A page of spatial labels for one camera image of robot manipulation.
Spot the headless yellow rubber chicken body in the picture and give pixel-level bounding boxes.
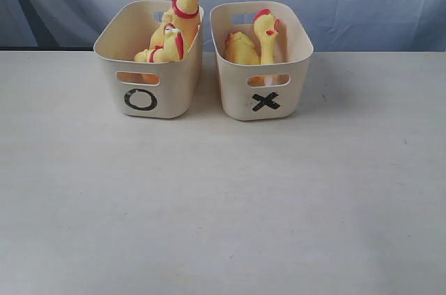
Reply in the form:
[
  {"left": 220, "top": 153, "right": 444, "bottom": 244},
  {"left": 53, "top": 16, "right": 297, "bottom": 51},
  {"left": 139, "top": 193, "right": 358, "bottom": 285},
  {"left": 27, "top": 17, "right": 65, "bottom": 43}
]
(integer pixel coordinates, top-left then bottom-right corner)
[{"left": 224, "top": 31, "right": 261, "bottom": 65}]

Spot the large front yellow rubber chicken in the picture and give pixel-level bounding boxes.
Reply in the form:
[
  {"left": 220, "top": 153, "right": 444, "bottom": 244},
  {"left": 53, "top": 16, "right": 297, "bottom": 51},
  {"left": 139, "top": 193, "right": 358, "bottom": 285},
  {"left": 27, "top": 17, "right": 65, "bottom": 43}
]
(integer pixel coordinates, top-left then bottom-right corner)
[{"left": 134, "top": 23, "right": 189, "bottom": 63}]

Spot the yellow chicken head with tube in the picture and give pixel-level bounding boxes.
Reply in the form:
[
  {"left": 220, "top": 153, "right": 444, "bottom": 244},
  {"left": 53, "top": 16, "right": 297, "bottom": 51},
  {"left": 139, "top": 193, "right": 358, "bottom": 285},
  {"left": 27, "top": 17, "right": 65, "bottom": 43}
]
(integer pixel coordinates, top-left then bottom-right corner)
[{"left": 253, "top": 8, "right": 280, "bottom": 65}]

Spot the cream bin marked X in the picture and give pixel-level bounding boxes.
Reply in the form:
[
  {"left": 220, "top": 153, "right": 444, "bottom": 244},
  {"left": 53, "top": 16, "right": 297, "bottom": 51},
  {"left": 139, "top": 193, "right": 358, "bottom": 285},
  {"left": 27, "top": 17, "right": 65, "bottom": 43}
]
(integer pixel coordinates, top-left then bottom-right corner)
[{"left": 210, "top": 1, "right": 314, "bottom": 121}]

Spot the cream bin marked O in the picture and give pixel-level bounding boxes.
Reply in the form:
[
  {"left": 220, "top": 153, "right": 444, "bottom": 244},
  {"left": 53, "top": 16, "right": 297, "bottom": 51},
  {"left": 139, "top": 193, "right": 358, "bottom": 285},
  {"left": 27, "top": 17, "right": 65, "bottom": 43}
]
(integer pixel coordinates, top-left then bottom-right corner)
[{"left": 93, "top": 0, "right": 203, "bottom": 119}]

